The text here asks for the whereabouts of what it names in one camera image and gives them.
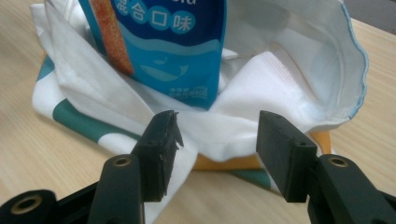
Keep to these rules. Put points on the blue snack packet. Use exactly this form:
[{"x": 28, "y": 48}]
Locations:
[{"x": 174, "y": 46}]

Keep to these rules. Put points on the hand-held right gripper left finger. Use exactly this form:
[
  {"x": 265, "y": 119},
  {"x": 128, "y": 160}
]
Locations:
[{"x": 155, "y": 155}]

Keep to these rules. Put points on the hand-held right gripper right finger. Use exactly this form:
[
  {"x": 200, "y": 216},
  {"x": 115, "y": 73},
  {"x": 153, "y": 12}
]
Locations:
[{"x": 286, "y": 155}]

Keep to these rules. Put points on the white orange green tote bag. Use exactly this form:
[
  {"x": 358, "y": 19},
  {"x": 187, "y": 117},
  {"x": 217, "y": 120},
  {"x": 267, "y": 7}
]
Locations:
[{"x": 93, "y": 93}]

